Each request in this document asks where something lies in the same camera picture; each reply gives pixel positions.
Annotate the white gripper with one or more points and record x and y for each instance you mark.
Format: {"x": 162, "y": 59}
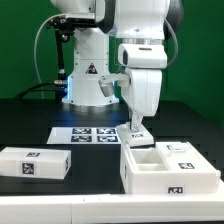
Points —
{"x": 142, "y": 94}

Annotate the white door panel with peg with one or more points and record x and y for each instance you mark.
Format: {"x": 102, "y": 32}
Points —
{"x": 134, "y": 138}

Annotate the white front panel with peg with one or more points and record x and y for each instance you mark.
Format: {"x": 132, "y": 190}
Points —
{"x": 183, "y": 157}

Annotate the white cabinet body box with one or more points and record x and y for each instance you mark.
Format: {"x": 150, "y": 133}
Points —
{"x": 143, "y": 172}

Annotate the white cabinet drawer box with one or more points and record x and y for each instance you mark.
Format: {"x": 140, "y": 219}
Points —
{"x": 35, "y": 162}

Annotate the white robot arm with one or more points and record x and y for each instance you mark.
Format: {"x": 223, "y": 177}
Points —
{"x": 119, "y": 42}

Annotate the flat white panel four tags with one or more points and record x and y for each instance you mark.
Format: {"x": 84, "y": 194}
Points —
{"x": 83, "y": 135}

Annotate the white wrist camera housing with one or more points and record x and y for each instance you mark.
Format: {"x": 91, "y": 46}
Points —
{"x": 133, "y": 56}

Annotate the white L-shaped obstacle frame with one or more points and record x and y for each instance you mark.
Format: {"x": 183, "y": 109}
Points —
{"x": 112, "y": 209}

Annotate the black camera on stand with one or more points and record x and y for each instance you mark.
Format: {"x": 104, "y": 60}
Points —
{"x": 64, "y": 27}

